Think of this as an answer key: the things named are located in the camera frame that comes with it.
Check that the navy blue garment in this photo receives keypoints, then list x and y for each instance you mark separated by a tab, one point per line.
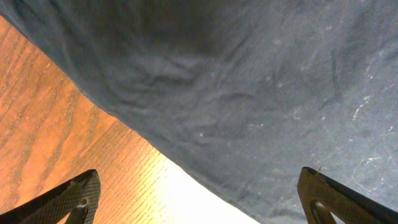
240	94

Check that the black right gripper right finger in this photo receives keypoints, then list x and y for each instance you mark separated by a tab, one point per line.
323	199

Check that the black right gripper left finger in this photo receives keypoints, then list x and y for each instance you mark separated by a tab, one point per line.
77	199

